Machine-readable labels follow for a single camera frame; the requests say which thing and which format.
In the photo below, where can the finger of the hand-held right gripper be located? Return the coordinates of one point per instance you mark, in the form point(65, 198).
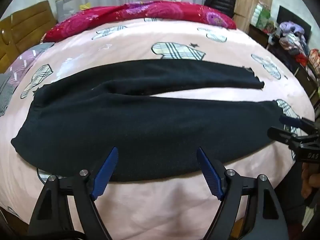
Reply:
point(292, 120)
point(281, 134)

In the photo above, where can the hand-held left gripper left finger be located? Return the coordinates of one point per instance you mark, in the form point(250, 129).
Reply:
point(106, 172)

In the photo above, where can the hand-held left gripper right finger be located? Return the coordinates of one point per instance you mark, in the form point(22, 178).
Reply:
point(210, 175)

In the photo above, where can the black pants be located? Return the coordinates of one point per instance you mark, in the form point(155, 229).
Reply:
point(125, 130)

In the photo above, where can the person's right hand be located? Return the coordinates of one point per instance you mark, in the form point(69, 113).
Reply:
point(306, 180)

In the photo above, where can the pink printed bed sheet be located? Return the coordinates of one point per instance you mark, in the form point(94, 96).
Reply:
point(175, 205)

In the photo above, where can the pile of clothes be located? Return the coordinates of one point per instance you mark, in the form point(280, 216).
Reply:
point(292, 37)

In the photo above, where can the dark low cabinet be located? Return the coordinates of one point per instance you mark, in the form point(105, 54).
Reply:
point(257, 36)

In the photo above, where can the green white packages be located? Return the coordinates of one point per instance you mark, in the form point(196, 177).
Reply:
point(261, 15)

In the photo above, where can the grey purple pillow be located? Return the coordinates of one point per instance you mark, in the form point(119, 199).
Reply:
point(27, 57)

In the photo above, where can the wooden headboard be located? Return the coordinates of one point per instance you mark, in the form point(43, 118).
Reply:
point(20, 30)

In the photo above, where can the red floral quilt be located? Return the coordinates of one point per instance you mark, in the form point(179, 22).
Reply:
point(150, 11)

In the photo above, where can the yellow toy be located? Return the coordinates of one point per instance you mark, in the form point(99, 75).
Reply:
point(85, 6)

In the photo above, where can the grey bed guard rail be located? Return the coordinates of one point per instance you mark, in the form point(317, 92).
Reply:
point(70, 7)

